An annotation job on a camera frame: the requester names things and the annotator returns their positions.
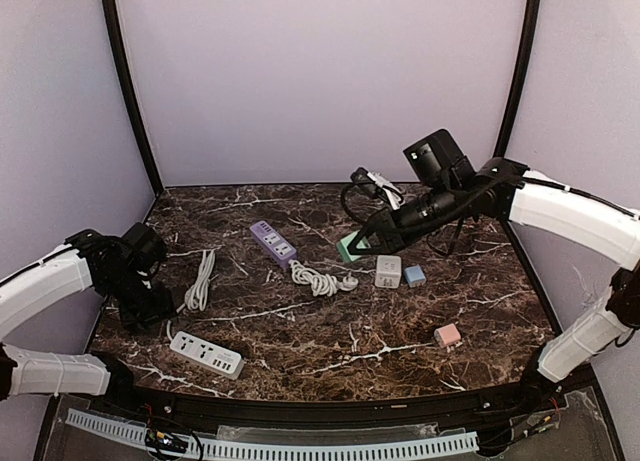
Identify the black frame post left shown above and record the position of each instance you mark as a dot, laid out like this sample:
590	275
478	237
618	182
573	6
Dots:
125	79

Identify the white slotted cable duct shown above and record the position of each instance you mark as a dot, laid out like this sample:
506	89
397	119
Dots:
251	444

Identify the pink plug adapter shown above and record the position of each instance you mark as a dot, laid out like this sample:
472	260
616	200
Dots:
447	335

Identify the purple power strip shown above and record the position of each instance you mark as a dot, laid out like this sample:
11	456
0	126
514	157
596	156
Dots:
273	243

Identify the white power strip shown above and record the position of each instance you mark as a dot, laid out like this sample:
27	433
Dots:
213	357

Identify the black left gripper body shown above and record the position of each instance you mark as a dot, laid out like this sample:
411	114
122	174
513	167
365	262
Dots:
145	307

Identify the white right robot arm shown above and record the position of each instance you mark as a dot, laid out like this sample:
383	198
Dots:
512	192

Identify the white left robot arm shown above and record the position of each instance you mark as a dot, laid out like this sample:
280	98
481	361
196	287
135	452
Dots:
78	264

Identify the blue plug adapter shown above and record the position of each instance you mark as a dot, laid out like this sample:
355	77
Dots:
414	276

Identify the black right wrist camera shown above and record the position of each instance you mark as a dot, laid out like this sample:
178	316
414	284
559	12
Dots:
435	156

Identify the white cube socket adapter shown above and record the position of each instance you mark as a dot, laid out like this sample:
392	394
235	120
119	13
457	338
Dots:
388	271

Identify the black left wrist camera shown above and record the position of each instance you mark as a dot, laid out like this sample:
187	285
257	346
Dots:
146	248

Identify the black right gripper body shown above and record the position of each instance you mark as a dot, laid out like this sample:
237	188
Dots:
392	226

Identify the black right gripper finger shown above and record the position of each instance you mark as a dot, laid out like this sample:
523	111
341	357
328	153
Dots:
362	249
369	233

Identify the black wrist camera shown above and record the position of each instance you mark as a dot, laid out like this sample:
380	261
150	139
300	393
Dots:
146	248
435	156

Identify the black front table rail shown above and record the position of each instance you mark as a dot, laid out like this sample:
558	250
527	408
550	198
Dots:
473	410

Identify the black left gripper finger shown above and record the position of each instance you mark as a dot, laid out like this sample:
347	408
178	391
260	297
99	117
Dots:
133	315
162	305

